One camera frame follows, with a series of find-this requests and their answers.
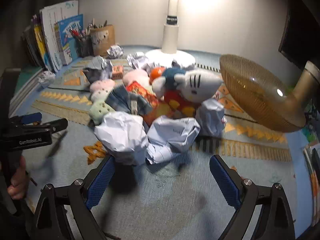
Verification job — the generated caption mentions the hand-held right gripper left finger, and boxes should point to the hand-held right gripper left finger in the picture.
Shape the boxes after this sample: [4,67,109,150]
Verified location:
[32,155,117,240]

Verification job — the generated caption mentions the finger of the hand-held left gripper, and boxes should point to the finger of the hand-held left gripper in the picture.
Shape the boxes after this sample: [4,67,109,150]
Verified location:
[9,112,42,128]
[15,118,68,137]

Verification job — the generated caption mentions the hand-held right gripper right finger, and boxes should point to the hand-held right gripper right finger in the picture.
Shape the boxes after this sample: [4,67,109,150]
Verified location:
[209,154,297,240]

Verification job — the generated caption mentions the white paper ball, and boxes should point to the white paper ball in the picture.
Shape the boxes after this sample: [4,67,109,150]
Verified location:
[38,70,56,88]
[145,142,181,166]
[147,116,201,153]
[84,56,114,80]
[94,111,150,166]
[195,99,227,137]
[127,52,150,70]
[107,44,124,59]

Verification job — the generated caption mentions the golden ribbed bowl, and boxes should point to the golden ribbed bowl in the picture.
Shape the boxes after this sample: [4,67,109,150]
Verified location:
[219,54,309,132]

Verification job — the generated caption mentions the person's left hand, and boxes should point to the person's left hand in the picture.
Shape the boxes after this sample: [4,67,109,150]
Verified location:
[7,155,32,200]

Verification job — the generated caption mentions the stack of flat books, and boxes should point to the stack of flat books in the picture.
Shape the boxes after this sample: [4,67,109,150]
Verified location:
[14,66,43,100]

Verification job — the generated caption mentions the three-ball dango plush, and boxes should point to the three-ball dango plush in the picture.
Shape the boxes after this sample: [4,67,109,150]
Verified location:
[89,79,117,125]

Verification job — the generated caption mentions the patterned woven table mat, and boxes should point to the patterned woven table mat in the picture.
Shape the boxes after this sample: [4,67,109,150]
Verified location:
[10,45,309,240]

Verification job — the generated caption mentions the pink card box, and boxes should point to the pink card box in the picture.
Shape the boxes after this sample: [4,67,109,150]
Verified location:
[112,65,124,79]

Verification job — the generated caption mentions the black mesh pen holder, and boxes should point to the black mesh pen holder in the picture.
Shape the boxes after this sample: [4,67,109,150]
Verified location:
[75,36,94,57]

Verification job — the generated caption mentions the row of upright books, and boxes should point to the row of upright books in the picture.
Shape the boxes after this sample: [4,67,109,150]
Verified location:
[21,0,84,72]

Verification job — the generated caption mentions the red orange snack packet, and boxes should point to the red orange snack packet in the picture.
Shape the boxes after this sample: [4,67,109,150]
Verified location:
[125,80,160,112]

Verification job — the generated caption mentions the pink plush toy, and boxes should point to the pink plush toy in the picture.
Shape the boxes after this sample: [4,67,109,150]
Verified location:
[122,69,150,87]

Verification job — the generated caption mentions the brown cardboard pen holder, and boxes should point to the brown cardboard pen holder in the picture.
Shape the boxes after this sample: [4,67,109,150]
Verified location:
[89,24,116,57]

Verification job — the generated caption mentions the bunch of colourful pens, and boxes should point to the bunch of colourful pens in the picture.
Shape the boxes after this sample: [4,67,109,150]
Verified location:
[69,24,92,41]

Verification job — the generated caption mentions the white cat plush toy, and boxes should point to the white cat plush toy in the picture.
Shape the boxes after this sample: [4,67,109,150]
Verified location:
[149,67,224,118]

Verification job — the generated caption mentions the bunch of dark pens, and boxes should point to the bunch of dark pens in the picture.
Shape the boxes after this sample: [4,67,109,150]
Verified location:
[87,17,108,30]

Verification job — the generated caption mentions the gold thermos bottle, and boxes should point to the gold thermos bottle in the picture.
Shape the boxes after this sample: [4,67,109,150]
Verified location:
[285,60,320,110]

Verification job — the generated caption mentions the white desk lamp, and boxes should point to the white desk lamp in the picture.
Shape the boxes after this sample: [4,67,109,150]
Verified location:
[145,0,196,67]

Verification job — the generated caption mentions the black monitor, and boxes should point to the black monitor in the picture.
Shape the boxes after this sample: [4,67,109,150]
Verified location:
[278,5,320,63]

